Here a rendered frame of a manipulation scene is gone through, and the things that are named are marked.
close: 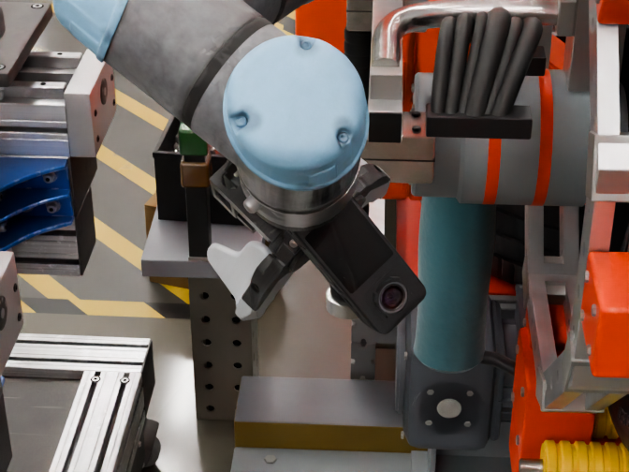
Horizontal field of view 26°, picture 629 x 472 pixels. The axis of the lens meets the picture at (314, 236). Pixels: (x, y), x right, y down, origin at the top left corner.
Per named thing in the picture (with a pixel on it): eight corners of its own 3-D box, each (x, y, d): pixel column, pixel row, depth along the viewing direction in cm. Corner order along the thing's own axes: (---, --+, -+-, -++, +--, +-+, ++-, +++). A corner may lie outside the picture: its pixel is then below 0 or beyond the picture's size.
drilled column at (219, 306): (254, 420, 234) (247, 211, 212) (196, 419, 235) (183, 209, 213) (259, 385, 243) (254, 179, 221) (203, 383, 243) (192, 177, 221)
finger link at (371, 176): (387, 151, 100) (341, 175, 92) (402, 165, 99) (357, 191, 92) (350, 196, 102) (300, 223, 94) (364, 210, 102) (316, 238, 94)
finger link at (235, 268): (200, 272, 104) (247, 200, 98) (255, 326, 103) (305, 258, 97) (174, 291, 102) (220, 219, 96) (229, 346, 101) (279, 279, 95)
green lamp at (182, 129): (208, 157, 185) (207, 131, 183) (179, 156, 185) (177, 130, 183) (212, 143, 188) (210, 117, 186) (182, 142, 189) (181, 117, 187)
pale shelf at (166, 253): (258, 280, 195) (258, 262, 194) (141, 276, 196) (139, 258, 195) (281, 140, 232) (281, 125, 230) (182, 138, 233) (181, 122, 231)
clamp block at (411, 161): (433, 185, 122) (436, 133, 119) (332, 183, 122) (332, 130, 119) (432, 158, 126) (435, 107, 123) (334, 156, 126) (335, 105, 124)
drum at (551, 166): (619, 233, 138) (636, 108, 130) (407, 228, 139) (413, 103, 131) (601, 166, 150) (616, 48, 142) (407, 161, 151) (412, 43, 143)
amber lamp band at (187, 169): (209, 189, 188) (208, 164, 186) (181, 188, 188) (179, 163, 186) (212, 175, 191) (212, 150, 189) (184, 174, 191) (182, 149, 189)
